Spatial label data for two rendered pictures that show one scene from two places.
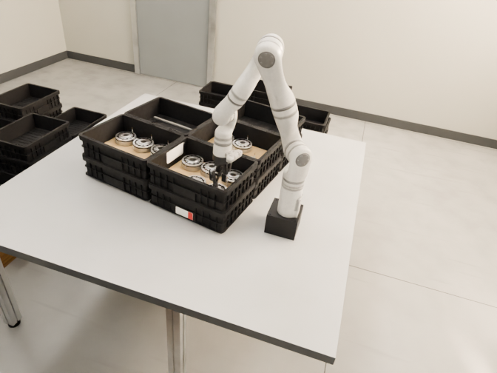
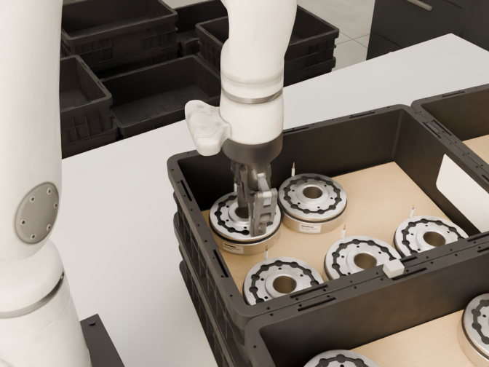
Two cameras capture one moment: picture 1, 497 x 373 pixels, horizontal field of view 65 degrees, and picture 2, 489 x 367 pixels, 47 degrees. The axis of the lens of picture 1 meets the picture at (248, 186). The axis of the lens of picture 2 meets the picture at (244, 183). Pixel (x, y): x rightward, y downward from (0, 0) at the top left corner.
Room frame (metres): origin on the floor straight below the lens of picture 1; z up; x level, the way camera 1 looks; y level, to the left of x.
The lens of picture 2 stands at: (1.76, -0.28, 1.41)
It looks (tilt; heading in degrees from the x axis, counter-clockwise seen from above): 40 degrees down; 135
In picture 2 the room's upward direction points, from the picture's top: straight up
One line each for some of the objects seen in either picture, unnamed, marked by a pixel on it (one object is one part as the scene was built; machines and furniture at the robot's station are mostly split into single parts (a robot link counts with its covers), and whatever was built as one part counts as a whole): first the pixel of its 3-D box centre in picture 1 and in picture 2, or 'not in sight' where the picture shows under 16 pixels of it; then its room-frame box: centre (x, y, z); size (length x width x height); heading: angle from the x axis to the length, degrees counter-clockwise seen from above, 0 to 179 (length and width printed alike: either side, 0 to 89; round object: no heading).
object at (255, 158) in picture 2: (221, 161); (251, 152); (1.38, 0.12, 0.99); 0.08 x 0.08 x 0.09
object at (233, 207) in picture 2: not in sight; (244, 212); (1.35, 0.14, 0.86); 0.05 x 0.05 x 0.01
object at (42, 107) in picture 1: (31, 123); not in sight; (2.64, 1.71, 0.37); 0.40 x 0.30 x 0.45; 166
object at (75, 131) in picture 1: (77, 140); not in sight; (2.54, 1.33, 0.31); 0.40 x 0.30 x 0.34; 166
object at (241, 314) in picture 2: (203, 163); (339, 194); (1.46, 0.21, 0.92); 0.40 x 0.30 x 0.02; 66
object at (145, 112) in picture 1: (171, 124); not in sight; (1.89, 0.45, 0.87); 0.40 x 0.30 x 0.11; 66
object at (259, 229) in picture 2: not in sight; (260, 224); (1.41, 0.10, 0.91); 0.03 x 0.01 x 0.05; 151
